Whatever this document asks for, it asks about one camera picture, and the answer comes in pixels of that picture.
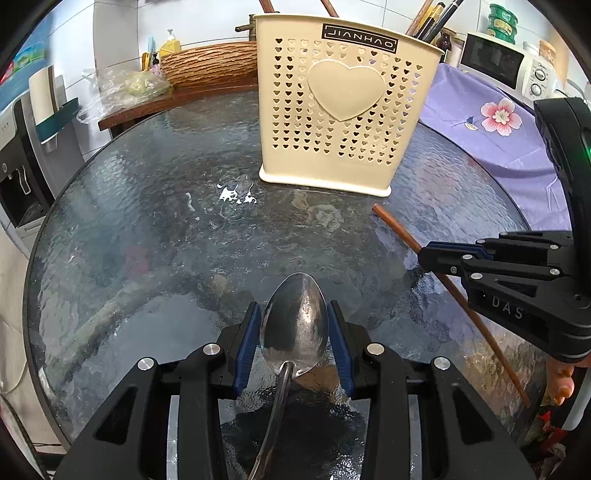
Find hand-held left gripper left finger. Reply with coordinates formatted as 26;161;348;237
55;302;263;480

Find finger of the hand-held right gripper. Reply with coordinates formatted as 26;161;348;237
418;251;573;296
427;233;575;268

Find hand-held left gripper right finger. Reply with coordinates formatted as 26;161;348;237
327;302;536;480

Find metal spoon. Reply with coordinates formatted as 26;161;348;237
247;272;329;480

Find cream plastic utensil holder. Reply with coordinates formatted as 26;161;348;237
252;13;445;197

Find person's right hand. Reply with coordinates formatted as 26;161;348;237
547;357;578;407

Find purple floral cloth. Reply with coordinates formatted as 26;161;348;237
418;62;575;232

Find white microwave oven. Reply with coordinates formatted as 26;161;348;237
459;31;561;100

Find green tin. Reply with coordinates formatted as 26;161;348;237
487;21;517;44
488;4;519;24

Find brown glass bottle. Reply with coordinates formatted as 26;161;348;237
436;31;455;63

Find black chopstick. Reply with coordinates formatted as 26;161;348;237
427;0;465;42
418;2;446;40

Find brown wooden counter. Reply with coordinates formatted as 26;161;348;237
98;76;262;139

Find woven basket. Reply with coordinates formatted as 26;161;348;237
159;41;259;88

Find clear plastic bag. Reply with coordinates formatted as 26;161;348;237
76;67;174;123

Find water dispenser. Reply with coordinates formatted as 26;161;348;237
0;99;58;236

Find yellow soap bottle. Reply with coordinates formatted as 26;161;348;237
159;28;182;58

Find white paper cup holder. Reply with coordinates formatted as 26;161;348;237
28;65;79;153

